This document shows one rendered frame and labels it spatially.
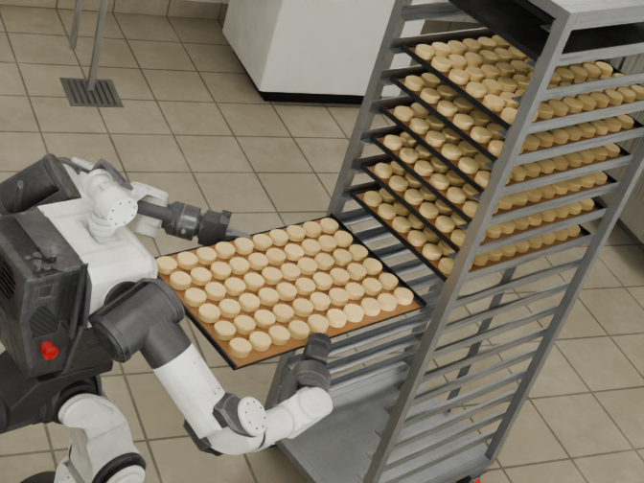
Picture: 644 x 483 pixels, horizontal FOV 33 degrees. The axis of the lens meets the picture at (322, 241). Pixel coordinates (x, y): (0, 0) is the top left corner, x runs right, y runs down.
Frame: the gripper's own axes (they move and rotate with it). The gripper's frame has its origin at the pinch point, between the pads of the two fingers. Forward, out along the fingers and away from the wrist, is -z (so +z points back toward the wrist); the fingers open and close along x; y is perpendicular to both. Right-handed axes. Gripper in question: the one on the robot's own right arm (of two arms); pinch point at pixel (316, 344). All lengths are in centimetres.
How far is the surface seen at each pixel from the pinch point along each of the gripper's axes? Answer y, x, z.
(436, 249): -25.4, 8.0, -40.6
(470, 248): -30.2, 20.6, -25.5
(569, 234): -65, 6, -70
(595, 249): -73, 5, -69
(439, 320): -30.0, -2.7, -25.5
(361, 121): 2, 29, -58
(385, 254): -18, -21, -76
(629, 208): -140, -74, -246
